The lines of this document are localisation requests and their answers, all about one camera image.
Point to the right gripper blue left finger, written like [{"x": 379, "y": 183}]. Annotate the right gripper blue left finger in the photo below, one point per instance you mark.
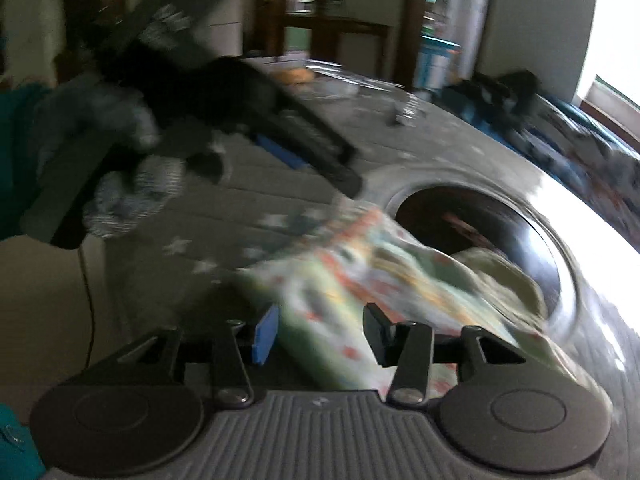
[{"x": 241, "y": 343}]

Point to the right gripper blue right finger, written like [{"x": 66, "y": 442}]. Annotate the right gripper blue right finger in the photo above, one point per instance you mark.
[{"x": 408, "y": 346}]

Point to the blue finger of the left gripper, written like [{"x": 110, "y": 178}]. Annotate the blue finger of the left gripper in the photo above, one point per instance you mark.
[
  {"x": 276, "y": 113},
  {"x": 333, "y": 161}
]

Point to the colourful patterned child's garment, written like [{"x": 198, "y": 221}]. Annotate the colourful patterned child's garment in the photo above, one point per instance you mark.
[{"x": 322, "y": 281}]

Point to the orange bread roll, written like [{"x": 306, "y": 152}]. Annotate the orange bread roll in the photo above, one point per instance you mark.
[{"x": 297, "y": 75}]

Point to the clear plastic tray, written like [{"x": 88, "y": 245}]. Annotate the clear plastic tray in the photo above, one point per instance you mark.
[{"x": 332, "y": 81}]

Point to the black marker pen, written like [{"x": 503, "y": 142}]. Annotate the black marker pen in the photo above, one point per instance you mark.
[{"x": 406, "y": 111}]

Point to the dark wooden desk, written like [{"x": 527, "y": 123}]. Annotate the dark wooden desk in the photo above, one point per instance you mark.
[{"x": 326, "y": 32}]

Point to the blue white cabinet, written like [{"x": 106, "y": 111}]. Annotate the blue white cabinet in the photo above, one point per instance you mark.
[{"x": 434, "y": 60}]

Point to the blue sofa bench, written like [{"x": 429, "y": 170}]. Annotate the blue sofa bench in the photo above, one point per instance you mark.
[{"x": 590, "y": 161}]

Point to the black backpack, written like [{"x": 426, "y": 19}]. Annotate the black backpack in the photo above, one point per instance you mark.
[{"x": 500, "y": 103}]

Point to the butterfly print cushion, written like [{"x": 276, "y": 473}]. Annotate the butterfly print cushion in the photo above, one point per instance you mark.
[{"x": 588, "y": 159}]

